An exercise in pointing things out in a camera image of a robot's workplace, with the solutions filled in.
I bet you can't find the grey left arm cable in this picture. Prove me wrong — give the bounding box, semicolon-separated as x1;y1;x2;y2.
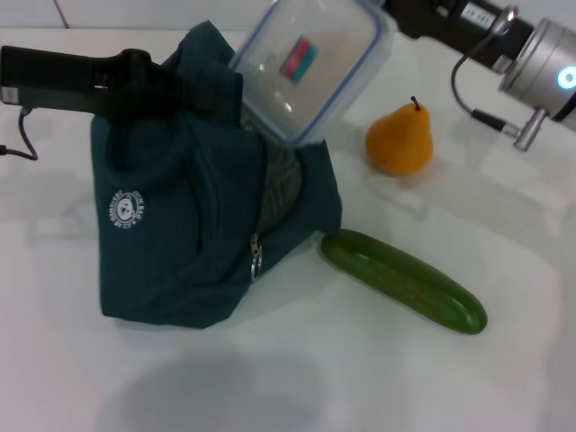
0;105;40;162

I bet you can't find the dark teal insulated lunch bag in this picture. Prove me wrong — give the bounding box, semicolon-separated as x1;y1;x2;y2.
89;21;344;332

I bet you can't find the green cucumber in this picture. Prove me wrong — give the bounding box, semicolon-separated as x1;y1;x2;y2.
319;228;489;337

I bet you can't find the clear food container blue lid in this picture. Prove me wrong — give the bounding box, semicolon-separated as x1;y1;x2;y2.
229;0;389;149

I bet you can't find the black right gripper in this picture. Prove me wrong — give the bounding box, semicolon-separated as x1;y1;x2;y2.
382;0;537;74

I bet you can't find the grey right arm cable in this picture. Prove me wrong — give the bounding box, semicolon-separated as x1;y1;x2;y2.
451;4;548;153

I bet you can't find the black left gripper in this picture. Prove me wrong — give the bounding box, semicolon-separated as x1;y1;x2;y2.
0;44;227;128

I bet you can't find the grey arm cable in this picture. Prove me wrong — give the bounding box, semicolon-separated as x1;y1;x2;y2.
0;105;40;162
451;4;548;153

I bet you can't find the orange yellow pear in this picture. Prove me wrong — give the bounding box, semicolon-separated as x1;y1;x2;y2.
364;95;435;176

